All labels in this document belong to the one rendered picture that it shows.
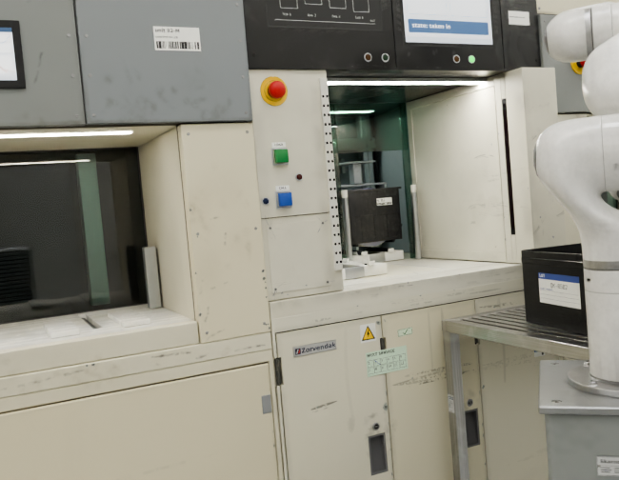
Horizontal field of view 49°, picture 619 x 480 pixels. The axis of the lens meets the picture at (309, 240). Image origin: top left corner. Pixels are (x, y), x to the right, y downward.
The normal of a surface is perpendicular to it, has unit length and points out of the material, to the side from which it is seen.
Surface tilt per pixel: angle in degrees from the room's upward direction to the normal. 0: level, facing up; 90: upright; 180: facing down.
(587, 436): 90
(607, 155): 95
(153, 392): 90
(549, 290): 90
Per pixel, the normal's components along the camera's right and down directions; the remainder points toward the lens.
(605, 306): -0.79, 0.10
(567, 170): -0.32, 0.11
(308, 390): 0.44, 0.01
